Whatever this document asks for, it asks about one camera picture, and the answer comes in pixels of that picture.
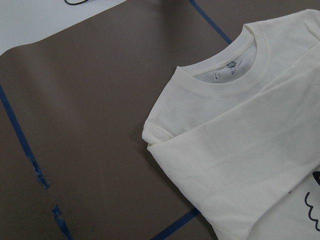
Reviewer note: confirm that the cream long-sleeve cat shirt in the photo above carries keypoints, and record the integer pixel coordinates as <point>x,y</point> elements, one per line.
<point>239,132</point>

